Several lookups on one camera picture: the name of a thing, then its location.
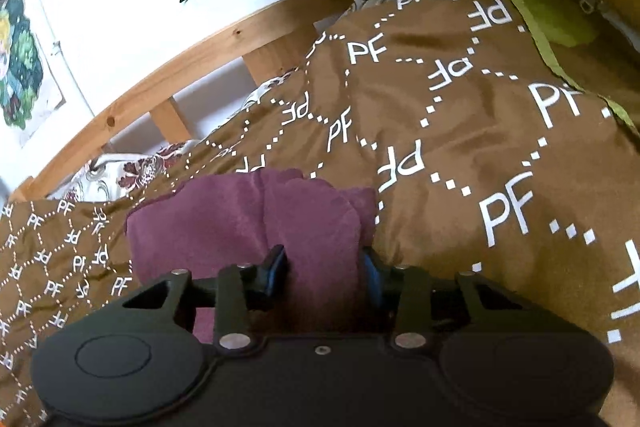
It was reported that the brown patterned PF duvet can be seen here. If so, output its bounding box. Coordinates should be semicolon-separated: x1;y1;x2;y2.
1;0;639;426

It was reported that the maroon long-sleeve sweater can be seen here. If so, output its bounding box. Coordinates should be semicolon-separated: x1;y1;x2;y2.
125;168;378;333

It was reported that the green yellow blanket edge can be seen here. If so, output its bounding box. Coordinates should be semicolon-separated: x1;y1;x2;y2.
509;0;639;136

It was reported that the floral white bed sheet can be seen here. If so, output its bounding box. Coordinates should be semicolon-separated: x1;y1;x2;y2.
46;0;387;202

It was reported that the white wall pipe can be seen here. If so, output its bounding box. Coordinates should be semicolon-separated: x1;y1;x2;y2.
41;9;96;118

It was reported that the wooden bed rail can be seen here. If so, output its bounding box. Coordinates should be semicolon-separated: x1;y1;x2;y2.
9;0;352;202

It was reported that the anime girl green poster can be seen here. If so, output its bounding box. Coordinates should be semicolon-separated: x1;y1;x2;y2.
1;0;65;143

